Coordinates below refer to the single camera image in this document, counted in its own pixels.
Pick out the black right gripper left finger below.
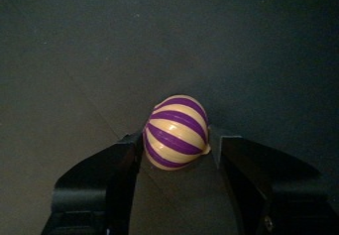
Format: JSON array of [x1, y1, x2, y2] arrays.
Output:
[[41, 131, 146, 235]]

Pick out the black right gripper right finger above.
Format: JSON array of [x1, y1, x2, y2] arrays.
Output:
[[209, 125, 339, 235]]

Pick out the purple striped toy onion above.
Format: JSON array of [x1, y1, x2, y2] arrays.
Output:
[[142, 94, 213, 172]]

